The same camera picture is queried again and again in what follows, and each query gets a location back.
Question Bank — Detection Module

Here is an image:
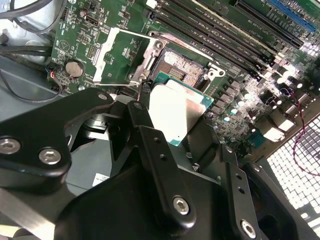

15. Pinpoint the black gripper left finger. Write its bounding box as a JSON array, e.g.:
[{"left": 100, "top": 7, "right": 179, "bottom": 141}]
[{"left": 0, "top": 81, "right": 198, "bottom": 230}]

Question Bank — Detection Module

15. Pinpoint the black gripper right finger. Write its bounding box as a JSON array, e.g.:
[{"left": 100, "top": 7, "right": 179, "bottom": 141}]
[{"left": 186, "top": 117, "right": 313, "bottom": 240}]

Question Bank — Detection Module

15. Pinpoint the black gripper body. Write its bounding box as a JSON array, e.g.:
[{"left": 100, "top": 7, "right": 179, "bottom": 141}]
[{"left": 55, "top": 162, "right": 241, "bottom": 240}]

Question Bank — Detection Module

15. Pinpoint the thin metal locking lever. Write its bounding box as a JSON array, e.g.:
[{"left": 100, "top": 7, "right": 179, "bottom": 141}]
[
  {"left": 116, "top": 26, "right": 157, "bottom": 41},
  {"left": 94, "top": 81, "right": 146, "bottom": 88}
]

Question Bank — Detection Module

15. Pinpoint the silver green CPU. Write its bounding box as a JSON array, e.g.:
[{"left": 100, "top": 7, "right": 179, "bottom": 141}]
[{"left": 148, "top": 71, "right": 215, "bottom": 146}]

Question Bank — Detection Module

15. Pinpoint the silver socket cover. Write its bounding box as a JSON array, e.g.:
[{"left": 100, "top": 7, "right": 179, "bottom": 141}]
[{"left": 92, "top": 26, "right": 168, "bottom": 86}]

